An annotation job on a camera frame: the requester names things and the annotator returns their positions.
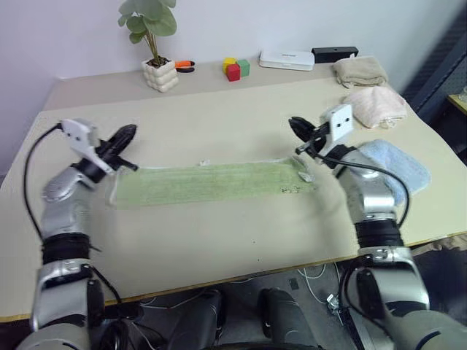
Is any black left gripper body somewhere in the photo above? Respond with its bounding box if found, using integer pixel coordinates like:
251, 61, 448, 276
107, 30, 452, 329
95, 138, 123, 169

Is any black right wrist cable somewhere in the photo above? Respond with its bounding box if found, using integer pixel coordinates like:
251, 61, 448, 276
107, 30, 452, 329
312, 152, 412, 229

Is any beige folded towel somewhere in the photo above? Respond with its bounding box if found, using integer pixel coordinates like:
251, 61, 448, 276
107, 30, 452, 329
331, 55, 390, 90

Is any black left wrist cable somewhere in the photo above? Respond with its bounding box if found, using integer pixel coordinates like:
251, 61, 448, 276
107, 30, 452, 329
23, 122, 65, 245

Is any flat white box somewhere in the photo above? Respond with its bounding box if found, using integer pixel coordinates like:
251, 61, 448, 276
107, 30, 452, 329
258, 50, 315, 72

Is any black rectangular box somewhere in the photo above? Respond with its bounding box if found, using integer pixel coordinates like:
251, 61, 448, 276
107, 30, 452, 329
311, 46, 358, 64

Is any green towel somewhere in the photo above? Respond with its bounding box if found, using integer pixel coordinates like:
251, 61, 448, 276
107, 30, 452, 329
105, 156, 318, 211

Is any white bubble plant pot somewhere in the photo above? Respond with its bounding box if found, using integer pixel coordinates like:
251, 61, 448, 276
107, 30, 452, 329
141, 57, 180, 93

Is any dark rounded shape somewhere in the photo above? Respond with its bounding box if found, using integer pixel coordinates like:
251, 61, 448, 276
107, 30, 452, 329
256, 287, 328, 350

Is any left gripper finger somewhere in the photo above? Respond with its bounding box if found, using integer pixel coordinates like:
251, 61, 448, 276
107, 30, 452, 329
115, 156, 140, 172
109, 124, 138, 150

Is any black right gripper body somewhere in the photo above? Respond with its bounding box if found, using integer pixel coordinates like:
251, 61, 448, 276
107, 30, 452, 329
309, 123, 331, 156

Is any thin white floor cable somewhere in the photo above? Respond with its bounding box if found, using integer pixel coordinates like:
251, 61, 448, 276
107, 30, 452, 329
297, 262, 330, 304

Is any green leafy plant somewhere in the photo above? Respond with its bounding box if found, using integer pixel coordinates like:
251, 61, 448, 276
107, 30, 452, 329
117, 0, 179, 67

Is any light blue folded towel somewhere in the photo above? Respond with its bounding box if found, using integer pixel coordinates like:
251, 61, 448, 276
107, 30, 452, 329
356, 139, 433, 206

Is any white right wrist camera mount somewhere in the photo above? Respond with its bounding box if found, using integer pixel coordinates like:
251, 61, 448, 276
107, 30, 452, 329
320, 104, 354, 150

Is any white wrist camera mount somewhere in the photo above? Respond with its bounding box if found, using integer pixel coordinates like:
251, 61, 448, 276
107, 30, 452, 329
60, 118, 114, 174
320, 104, 354, 150

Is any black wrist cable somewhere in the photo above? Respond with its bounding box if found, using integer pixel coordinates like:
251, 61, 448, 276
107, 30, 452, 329
23, 122, 65, 245
312, 152, 412, 229

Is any pink folded towel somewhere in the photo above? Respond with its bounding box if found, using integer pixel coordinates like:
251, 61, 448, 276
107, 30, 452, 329
342, 86, 410, 130

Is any metal floor clamp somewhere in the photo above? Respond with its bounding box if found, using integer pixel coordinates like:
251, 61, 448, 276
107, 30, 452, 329
326, 293, 352, 316

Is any dark ribbed panel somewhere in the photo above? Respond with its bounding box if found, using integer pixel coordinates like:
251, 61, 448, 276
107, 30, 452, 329
401, 0, 467, 147

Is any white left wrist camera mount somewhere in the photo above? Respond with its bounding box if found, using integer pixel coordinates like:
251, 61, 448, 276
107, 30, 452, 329
60, 118, 114, 174

